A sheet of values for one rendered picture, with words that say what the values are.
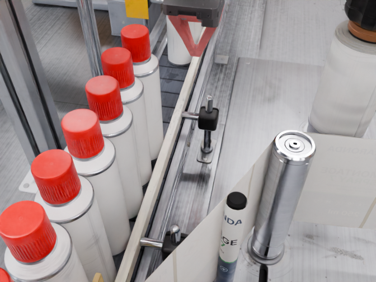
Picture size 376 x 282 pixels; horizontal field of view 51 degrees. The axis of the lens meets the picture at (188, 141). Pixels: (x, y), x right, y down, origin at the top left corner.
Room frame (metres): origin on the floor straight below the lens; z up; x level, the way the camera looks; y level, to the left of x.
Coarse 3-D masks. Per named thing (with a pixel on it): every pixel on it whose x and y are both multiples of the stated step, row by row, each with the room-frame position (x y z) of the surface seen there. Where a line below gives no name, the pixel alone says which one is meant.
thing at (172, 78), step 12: (168, 72) 0.61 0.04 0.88; (180, 72) 0.61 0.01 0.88; (168, 84) 0.57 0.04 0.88; (180, 84) 0.57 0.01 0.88; (168, 96) 0.54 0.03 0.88; (168, 108) 0.51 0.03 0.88; (168, 120) 0.48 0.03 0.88; (180, 132) 0.48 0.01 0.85; (168, 168) 0.38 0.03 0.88; (144, 192) 0.33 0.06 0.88; (156, 204) 0.31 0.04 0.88; (132, 228) 0.27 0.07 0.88; (120, 264) 0.22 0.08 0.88; (132, 276) 0.21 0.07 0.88
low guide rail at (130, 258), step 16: (192, 64) 0.59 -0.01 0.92; (192, 80) 0.55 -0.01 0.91; (176, 112) 0.46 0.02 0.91; (176, 128) 0.42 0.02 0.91; (160, 160) 0.36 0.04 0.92; (160, 176) 0.33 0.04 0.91; (144, 208) 0.28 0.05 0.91; (144, 224) 0.26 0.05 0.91; (128, 256) 0.21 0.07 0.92; (128, 272) 0.19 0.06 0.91
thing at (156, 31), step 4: (160, 16) 0.67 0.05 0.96; (164, 16) 0.67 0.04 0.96; (160, 20) 0.66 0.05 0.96; (164, 20) 0.66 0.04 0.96; (156, 24) 0.64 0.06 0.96; (160, 24) 0.64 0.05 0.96; (164, 24) 0.66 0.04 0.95; (156, 28) 0.63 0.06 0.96; (160, 28) 0.63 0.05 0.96; (152, 32) 0.61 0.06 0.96; (156, 32) 0.61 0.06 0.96; (160, 32) 0.63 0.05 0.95; (152, 36) 0.60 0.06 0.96; (156, 36) 0.61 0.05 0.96; (152, 40) 0.59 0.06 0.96; (156, 40) 0.60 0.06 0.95; (152, 44) 0.58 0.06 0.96; (152, 48) 0.58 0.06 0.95
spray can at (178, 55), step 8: (168, 24) 0.64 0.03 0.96; (192, 24) 0.64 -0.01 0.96; (168, 32) 0.64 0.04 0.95; (176, 32) 0.63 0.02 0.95; (192, 32) 0.64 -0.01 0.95; (168, 40) 0.64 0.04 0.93; (176, 40) 0.63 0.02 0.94; (168, 48) 0.64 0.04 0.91; (176, 48) 0.63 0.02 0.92; (184, 48) 0.63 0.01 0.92; (168, 56) 0.64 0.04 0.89; (176, 56) 0.63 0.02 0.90; (184, 56) 0.63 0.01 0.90; (176, 64) 0.63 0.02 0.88; (184, 64) 0.63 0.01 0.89
